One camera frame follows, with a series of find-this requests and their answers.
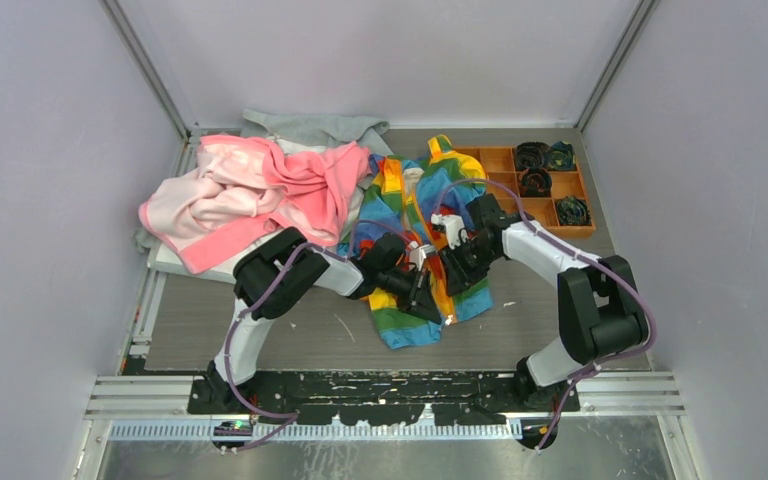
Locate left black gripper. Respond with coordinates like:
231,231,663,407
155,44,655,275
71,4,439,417
378,267,441,326

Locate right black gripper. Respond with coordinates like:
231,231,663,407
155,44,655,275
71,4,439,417
437,237,500,298

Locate rainbow striped zip jacket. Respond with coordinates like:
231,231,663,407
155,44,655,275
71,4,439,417
337,135,494,350

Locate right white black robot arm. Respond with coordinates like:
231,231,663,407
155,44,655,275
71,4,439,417
430,194,653,411

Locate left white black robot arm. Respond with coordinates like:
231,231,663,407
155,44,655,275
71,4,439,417
210,228,442,413

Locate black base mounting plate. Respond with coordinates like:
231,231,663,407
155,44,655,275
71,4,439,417
187,370,579,426

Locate orange compartment tray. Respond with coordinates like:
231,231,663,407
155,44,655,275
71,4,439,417
456,141,595,238

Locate blue green rolled tie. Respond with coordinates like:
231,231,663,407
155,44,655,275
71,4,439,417
555,195,591,226

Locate dark rolled tie back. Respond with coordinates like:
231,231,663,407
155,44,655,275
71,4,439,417
513,142,551,171

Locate pink fleece garment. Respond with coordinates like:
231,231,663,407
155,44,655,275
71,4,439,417
138,135,370,274

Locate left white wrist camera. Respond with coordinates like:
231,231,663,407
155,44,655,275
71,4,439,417
407,241,437,271

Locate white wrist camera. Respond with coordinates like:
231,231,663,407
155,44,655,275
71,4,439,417
430,213,469,250
407,241,437,271

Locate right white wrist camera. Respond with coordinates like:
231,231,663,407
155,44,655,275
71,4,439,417
430,213,469,250

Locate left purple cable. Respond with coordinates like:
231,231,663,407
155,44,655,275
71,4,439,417
222,219,418,452

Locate purple cable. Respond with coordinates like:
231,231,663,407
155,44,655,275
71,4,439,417
433,178,658,453
222,219,418,452

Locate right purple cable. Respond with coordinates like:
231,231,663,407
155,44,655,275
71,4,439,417
433,178,658,453

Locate silver slotted aluminium rail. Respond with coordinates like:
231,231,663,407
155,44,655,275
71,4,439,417
109,419,522,443

